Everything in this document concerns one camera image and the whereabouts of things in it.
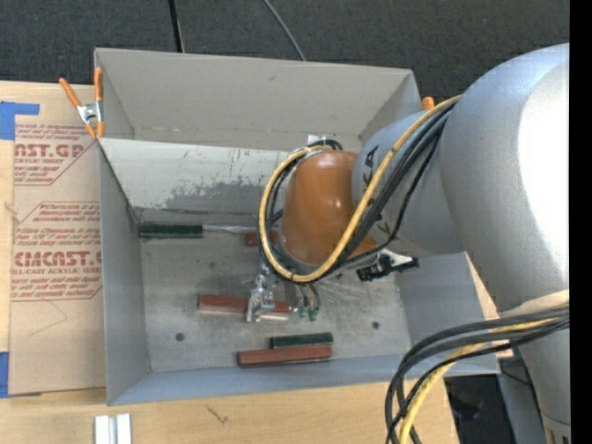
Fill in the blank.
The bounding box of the red-brown flat block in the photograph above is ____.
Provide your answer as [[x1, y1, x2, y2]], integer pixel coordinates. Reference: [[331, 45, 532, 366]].
[[244, 230, 279, 248], [236, 345, 334, 369], [197, 293, 293, 322]]

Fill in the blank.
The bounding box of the dark green flat block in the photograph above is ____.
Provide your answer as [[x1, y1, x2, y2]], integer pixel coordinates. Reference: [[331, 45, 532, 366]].
[[138, 222, 205, 241], [268, 331, 335, 351]]

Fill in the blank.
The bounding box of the grey metal bin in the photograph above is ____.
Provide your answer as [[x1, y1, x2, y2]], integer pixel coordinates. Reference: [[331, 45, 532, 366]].
[[93, 47, 501, 407]]

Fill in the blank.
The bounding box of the brown cardboard board red print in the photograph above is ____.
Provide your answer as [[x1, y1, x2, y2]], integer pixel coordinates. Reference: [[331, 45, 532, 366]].
[[0, 80, 108, 398]]

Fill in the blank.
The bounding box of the black cylinder on white bracket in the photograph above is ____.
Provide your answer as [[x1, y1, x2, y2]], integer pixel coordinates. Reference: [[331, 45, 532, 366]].
[[355, 251, 421, 283]]

